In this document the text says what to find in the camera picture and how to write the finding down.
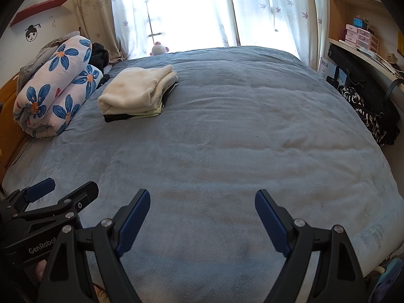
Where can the white leaf-print curtain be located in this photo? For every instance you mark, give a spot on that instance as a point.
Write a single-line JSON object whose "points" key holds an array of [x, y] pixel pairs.
{"points": [[176, 6], [277, 12]]}

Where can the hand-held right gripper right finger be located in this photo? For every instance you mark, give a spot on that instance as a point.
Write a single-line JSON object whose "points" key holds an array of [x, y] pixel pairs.
{"points": [[271, 221]]}

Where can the dark clothes pile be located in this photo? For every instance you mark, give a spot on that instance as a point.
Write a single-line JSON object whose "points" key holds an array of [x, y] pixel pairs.
{"points": [[99, 55]]}

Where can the black white patterned cloth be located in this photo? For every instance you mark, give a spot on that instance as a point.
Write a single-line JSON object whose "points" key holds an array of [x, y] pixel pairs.
{"points": [[363, 113]]}

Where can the white plush toy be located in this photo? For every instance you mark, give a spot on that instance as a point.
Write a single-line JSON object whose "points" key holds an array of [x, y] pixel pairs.
{"points": [[159, 50]]}

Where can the face wall sticker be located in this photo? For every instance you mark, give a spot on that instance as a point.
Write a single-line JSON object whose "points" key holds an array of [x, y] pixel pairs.
{"points": [[32, 33]]}

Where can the grey cloth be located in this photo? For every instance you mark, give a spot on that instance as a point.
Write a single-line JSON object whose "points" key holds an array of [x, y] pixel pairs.
{"points": [[41, 53]]}

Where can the blue fleece blanket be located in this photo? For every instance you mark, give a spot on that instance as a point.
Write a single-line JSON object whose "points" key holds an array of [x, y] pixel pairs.
{"points": [[236, 132]]}

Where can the black bag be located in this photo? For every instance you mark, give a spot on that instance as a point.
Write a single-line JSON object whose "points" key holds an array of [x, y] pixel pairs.
{"points": [[363, 75]]}

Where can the yellow-green garment with black trim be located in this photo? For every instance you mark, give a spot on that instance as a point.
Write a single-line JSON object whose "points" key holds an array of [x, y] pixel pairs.
{"points": [[148, 112]]}

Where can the red wall shelf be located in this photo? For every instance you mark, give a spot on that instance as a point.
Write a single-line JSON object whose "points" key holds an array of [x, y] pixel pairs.
{"points": [[41, 9]]}

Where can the rolled blue floral quilt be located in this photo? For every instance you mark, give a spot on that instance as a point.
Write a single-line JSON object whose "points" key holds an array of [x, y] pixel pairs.
{"points": [[53, 88]]}

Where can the wooden bookshelf desk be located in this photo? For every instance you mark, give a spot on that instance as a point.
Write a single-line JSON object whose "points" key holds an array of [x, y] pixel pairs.
{"points": [[378, 6]]}

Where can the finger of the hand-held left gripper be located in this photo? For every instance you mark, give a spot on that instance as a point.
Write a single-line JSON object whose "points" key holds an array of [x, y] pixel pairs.
{"points": [[83, 195], [41, 188]]}

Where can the small desk figurine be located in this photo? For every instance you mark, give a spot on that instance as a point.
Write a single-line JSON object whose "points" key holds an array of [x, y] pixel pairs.
{"points": [[393, 58]]}

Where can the beige floral curtain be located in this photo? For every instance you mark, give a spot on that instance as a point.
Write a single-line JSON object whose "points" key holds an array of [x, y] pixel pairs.
{"points": [[91, 12]]}

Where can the wooden bed frame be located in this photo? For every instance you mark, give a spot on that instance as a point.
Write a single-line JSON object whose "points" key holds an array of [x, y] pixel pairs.
{"points": [[8, 126]]}

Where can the white fluffy cardigan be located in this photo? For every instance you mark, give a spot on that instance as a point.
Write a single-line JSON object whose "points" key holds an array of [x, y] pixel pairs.
{"points": [[135, 88]]}

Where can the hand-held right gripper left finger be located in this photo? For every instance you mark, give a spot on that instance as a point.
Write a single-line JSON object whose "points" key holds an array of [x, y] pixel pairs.
{"points": [[134, 217]]}

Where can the pink drawer organizer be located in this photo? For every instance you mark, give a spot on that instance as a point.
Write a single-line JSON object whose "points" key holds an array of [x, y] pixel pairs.
{"points": [[361, 38]]}

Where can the small blue box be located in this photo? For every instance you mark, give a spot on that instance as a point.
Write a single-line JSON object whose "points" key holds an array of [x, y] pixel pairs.
{"points": [[360, 22]]}

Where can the white cardboard box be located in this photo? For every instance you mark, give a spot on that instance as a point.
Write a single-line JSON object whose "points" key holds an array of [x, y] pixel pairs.
{"points": [[328, 67]]}

